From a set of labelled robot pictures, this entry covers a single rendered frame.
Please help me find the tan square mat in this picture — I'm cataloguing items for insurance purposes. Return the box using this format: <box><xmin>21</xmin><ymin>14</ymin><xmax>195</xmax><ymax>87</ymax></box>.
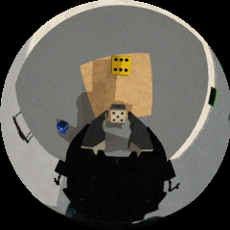
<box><xmin>80</xmin><ymin>53</ymin><xmax>152</xmax><ymax>121</ymax></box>

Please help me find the yellow die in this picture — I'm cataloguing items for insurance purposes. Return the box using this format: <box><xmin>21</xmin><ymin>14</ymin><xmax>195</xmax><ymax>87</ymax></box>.
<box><xmin>111</xmin><ymin>56</ymin><xmax>131</xmax><ymax>76</ymax></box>

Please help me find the white die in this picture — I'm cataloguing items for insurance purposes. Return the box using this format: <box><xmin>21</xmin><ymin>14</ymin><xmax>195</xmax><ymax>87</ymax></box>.
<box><xmin>110</xmin><ymin>103</ymin><xmax>127</xmax><ymax>123</ymax></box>

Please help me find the blue die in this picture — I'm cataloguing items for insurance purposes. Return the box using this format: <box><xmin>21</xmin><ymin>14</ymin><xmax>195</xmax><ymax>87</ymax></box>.
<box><xmin>57</xmin><ymin>120</ymin><xmax>69</xmax><ymax>134</ymax></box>

